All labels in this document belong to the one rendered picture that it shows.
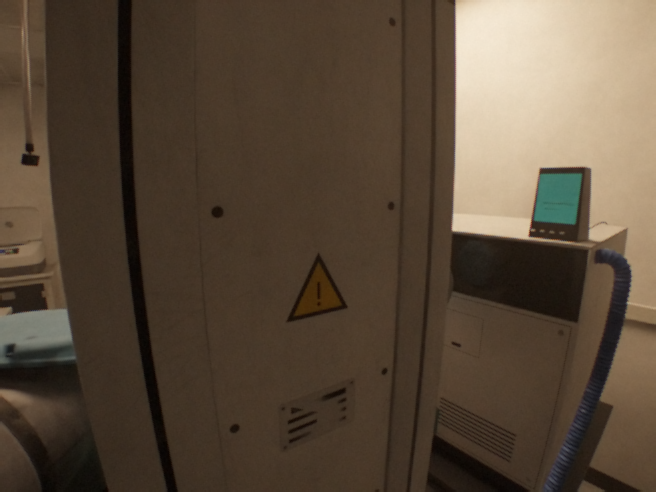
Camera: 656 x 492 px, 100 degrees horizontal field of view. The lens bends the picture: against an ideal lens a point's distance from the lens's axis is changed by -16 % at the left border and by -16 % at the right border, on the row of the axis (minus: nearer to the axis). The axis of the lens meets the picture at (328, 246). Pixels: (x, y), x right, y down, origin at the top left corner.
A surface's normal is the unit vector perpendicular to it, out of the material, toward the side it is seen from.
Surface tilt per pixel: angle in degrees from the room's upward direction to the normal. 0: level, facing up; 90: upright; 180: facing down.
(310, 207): 90
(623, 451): 90
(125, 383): 90
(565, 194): 80
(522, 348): 90
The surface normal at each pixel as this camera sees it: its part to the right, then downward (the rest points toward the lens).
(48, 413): 0.88, -0.48
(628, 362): -0.79, 0.10
